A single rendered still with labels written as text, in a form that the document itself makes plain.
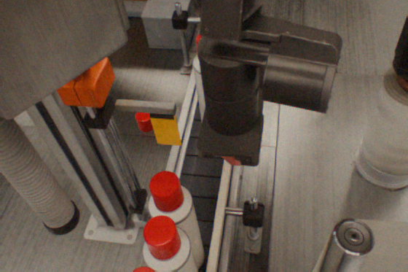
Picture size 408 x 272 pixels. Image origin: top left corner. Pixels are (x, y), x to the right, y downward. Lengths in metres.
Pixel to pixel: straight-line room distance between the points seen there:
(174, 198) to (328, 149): 0.35
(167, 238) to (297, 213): 0.29
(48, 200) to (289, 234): 0.36
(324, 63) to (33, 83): 0.23
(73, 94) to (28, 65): 0.17
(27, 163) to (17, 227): 0.44
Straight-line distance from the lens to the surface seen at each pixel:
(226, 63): 0.37
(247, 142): 0.44
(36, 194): 0.40
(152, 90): 0.90
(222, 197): 0.63
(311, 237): 0.65
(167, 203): 0.46
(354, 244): 0.45
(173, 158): 0.62
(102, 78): 0.42
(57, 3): 0.25
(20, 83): 0.26
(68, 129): 0.51
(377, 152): 0.65
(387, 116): 0.59
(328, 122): 0.76
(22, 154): 0.37
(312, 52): 0.37
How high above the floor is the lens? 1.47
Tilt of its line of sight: 50 degrees down
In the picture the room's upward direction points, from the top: 8 degrees counter-clockwise
